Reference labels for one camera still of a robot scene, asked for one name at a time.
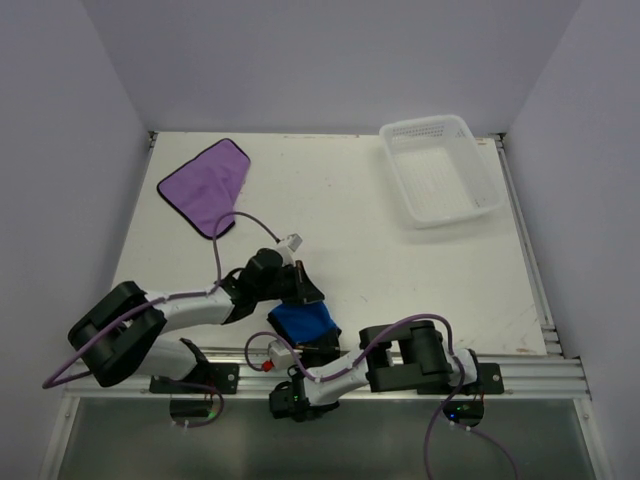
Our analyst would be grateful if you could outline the black base bracket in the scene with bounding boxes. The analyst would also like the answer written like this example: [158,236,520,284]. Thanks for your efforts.
[417,362,505,396]
[149,363,240,395]

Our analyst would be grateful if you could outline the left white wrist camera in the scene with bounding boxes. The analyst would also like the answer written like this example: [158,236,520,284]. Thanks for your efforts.
[275,233,303,261]

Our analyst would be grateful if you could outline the blue towel black trim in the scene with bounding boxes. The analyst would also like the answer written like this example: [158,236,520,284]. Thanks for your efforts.
[267,302,342,346]

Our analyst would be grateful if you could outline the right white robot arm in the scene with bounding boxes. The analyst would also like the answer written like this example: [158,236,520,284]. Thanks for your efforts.
[269,315,483,422]

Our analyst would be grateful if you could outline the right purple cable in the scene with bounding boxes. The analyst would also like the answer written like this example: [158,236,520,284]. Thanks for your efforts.
[244,313,521,480]

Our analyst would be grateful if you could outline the purple towel black trim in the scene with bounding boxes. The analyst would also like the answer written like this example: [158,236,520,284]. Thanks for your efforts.
[156,138,251,240]

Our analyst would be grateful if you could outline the white plastic basket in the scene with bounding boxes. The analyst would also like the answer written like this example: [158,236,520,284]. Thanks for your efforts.
[379,115,505,229]

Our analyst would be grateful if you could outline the aluminium mounting rail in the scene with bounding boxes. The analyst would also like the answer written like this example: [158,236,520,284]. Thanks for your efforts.
[64,349,591,401]

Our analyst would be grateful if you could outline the right black base bracket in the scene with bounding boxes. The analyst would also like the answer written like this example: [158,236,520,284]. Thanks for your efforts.
[417,362,505,396]

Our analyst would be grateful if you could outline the left black base bracket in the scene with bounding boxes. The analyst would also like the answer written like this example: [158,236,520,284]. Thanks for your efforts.
[149,363,240,395]

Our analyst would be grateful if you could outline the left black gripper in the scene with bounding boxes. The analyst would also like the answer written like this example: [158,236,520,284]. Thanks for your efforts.
[255,259,324,305]

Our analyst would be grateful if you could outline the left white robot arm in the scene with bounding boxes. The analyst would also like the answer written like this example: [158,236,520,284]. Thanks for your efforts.
[68,248,325,393]

